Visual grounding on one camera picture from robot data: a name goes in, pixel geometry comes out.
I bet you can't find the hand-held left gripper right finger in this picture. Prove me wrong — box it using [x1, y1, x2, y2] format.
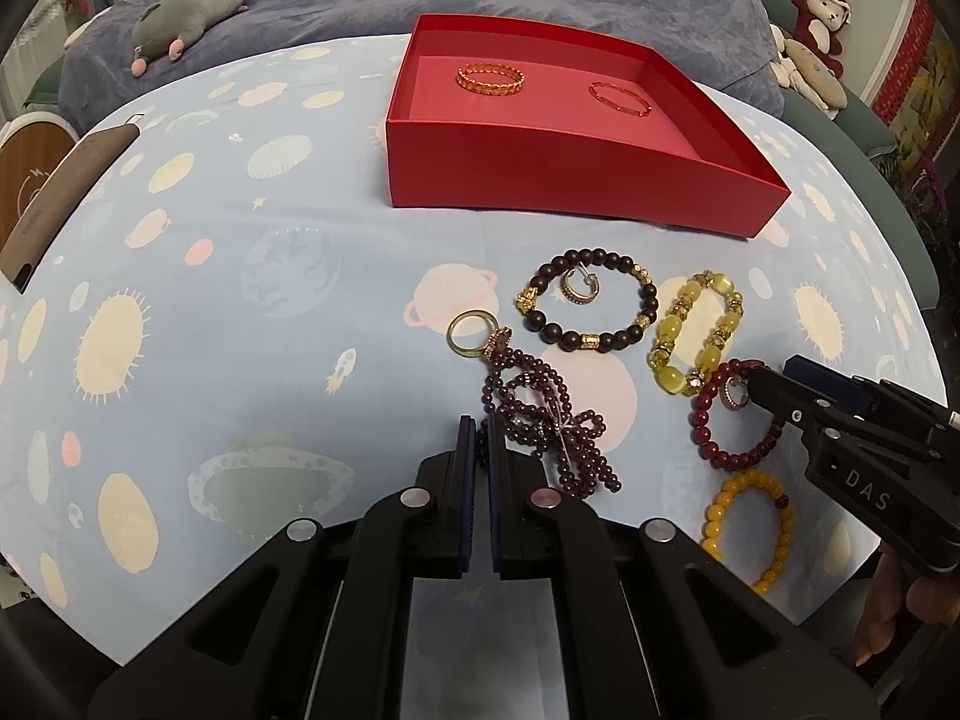
[486, 418, 880, 720]

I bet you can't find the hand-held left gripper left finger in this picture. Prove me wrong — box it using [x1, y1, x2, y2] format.
[86, 414, 479, 720]

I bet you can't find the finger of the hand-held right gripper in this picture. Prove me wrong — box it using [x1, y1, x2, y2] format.
[784, 354, 947, 419]
[748, 366, 860, 452]

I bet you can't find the dark red bead bracelet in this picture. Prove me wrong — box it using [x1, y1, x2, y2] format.
[689, 358, 785, 463]

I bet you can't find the purple garnet bead strand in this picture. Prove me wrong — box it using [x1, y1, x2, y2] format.
[478, 325, 626, 495]

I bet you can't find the yellow cat-eye bead bracelet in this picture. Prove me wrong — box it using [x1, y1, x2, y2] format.
[646, 271, 746, 398]

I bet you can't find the yellow amber bead bracelet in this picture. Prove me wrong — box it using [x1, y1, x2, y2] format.
[699, 468, 797, 596]

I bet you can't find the small gold hoop ring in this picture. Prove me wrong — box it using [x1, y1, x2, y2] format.
[560, 265, 602, 308]

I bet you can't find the dark wood bead bracelet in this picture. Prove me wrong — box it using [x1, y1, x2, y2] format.
[514, 248, 660, 354]

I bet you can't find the red cardboard box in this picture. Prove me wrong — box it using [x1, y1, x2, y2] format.
[386, 13, 793, 241]

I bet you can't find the person's right hand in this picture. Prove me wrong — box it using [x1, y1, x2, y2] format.
[853, 550, 960, 667]

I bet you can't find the potted plant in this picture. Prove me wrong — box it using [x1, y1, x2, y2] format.
[880, 141, 960, 260]

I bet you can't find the blue cloth covered sofa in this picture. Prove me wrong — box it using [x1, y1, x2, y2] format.
[718, 0, 940, 310]

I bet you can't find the beige round plush cushion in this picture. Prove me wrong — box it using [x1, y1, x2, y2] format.
[784, 37, 850, 119]

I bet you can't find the white plush toy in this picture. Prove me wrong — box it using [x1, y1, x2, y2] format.
[769, 24, 809, 92]

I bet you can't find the red monkey plush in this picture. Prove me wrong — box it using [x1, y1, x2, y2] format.
[790, 0, 854, 80]

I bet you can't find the thin red bangle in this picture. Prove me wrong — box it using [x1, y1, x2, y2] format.
[588, 80, 653, 120]

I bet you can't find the brown phone case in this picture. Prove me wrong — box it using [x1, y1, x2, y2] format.
[0, 121, 143, 294]

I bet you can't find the round wooden white-rimmed device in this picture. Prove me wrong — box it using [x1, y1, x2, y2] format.
[0, 114, 80, 242]

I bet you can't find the grey plush mouse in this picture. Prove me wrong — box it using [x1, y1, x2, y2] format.
[129, 0, 251, 80]

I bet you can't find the red yellow wall hanging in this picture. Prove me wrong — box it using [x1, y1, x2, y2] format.
[872, 0, 960, 166]

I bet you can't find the gold orange link bracelet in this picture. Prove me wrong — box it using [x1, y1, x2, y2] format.
[456, 61, 524, 98]

